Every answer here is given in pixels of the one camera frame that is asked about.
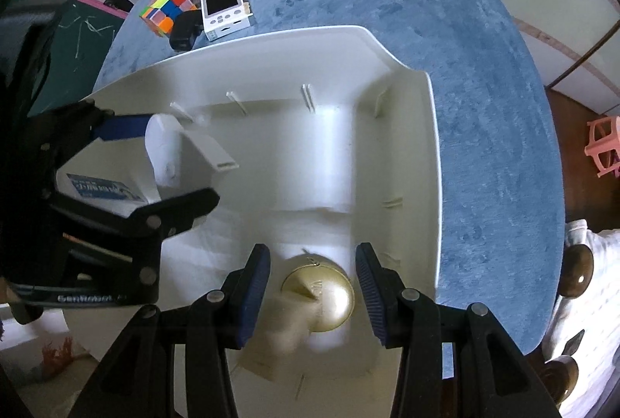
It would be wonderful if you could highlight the blue plush blanket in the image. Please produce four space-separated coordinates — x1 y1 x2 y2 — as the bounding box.
92 0 567 373

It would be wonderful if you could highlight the black plug adapter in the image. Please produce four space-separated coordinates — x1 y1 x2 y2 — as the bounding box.
169 10 204 52

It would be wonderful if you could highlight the white plastic storage bin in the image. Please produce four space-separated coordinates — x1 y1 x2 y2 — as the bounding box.
63 25 443 387

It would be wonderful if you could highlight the white cloth orange print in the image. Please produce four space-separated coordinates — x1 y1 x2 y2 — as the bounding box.
0 304 105 387

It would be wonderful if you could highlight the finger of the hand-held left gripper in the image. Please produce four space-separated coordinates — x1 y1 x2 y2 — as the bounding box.
43 100 157 168
48 187 222 250

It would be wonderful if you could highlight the brown wooden knob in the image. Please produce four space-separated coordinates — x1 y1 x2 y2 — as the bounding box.
540 357 579 406
557 245 594 300

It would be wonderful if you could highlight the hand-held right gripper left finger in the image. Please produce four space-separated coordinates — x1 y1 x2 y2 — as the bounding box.
68 244 272 418

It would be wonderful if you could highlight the dark pointed tool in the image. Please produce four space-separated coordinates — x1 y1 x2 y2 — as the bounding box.
562 330 586 356

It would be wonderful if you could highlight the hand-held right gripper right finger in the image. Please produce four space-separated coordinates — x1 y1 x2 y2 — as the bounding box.
355 242 565 418

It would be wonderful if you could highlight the white bottle blue label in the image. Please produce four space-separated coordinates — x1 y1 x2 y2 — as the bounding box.
55 113 195 218

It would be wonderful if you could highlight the white handheld screen device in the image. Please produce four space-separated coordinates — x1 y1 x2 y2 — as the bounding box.
200 0 256 42

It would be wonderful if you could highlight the multicolour puzzle cube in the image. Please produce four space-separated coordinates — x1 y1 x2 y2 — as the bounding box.
139 0 191 38

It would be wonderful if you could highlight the pink plastic stool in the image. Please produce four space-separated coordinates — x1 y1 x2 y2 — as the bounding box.
586 115 620 179

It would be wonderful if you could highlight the gold metal bell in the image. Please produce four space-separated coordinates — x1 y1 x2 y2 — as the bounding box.
281 256 355 334

